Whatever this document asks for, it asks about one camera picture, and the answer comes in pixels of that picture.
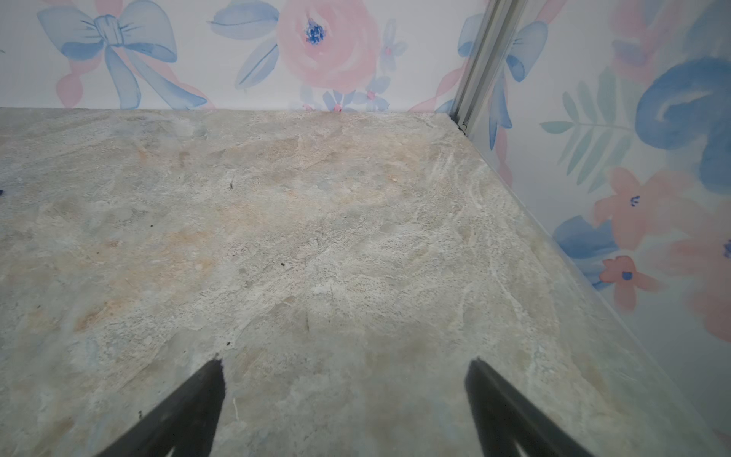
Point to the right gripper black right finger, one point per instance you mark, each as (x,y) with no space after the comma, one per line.
(507,423)

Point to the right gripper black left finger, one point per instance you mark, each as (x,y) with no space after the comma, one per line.
(184,424)

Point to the aluminium corner post right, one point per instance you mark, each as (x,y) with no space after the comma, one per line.
(490,44)

